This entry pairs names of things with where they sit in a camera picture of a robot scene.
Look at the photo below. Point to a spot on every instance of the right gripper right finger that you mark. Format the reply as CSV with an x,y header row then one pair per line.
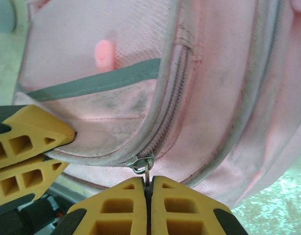
x,y
158,195

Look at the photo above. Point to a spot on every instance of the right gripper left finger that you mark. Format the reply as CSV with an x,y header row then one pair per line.
x,y
140,195

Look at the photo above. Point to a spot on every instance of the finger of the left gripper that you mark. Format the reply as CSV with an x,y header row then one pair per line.
x,y
42,127
35,165

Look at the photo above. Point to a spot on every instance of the pink school backpack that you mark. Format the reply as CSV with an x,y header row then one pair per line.
x,y
214,98

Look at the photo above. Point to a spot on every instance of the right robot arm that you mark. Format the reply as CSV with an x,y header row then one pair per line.
x,y
18,220

